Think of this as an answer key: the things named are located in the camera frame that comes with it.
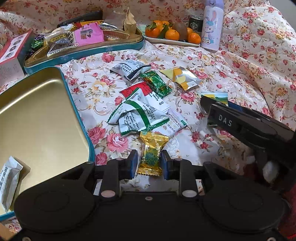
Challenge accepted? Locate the gold green candy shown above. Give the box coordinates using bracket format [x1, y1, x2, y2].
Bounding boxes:
[137, 132, 169, 176]

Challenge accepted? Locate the yellow silver snack packet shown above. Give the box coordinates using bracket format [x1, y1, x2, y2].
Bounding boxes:
[160, 67, 201, 91]

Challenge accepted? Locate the green foil candy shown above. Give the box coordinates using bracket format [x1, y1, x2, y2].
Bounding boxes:
[140, 71, 172, 98]

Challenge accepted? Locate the teal tin tray with snacks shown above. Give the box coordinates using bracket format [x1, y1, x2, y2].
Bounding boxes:
[24, 21, 144, 74]

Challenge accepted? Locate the white hawthorn stick packet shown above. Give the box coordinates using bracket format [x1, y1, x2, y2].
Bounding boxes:
[152, 109, 187, 138]

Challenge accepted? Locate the white green striped packet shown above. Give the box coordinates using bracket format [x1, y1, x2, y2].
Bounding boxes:
[107, 100, 169, 136]

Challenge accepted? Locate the green landscape snack packet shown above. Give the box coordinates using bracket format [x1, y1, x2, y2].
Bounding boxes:
[201, 92, 228, 106]

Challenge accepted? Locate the white red striped packet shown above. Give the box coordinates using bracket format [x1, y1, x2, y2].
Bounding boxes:
[120, 81, 170, 113]

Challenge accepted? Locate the floral sofa cover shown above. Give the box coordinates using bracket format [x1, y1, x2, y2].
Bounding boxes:
[0, 0, 296, 235]

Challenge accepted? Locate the empty teal gold tin tray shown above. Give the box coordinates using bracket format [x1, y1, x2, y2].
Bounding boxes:
[0, 66, 95, 222]

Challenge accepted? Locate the white packet in tray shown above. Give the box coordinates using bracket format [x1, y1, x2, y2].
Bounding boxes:
[0, 156, 23, 212]

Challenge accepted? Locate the white blue snack packet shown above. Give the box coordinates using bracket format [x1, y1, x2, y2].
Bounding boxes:
[110, 59, 151, 81]

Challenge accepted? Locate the white fruit plate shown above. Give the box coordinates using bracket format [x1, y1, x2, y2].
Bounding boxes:
[137, 24, 200, 47]

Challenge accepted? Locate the orange mandarin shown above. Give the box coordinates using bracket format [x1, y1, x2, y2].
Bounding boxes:
[165, 29, 180, 41]
[187, 32, 201, 45]
[145, 27, 161, 38]

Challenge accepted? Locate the purple rabbit thermos bottle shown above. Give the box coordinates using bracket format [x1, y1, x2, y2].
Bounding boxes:
[201, 0, 224, 51]

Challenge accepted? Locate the pink snack packet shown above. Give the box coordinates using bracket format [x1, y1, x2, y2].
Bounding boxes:
[73, 23, 104, 47]

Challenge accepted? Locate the brown kiwi fruit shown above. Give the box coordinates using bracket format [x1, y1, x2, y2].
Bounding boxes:
[172, 22, 188, 41]

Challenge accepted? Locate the black starbucks can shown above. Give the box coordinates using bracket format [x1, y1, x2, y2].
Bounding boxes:
[188, 16, 203, 32]

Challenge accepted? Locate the brown paper packet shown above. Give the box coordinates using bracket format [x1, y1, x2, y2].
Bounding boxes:
[123, 8, 137, 34]

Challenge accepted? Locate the red white snack box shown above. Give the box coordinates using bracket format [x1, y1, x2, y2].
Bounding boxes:
[0, 30, 33, 85]

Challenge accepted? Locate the black remote control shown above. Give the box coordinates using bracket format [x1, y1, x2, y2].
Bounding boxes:
[57, 10, 103, 28]

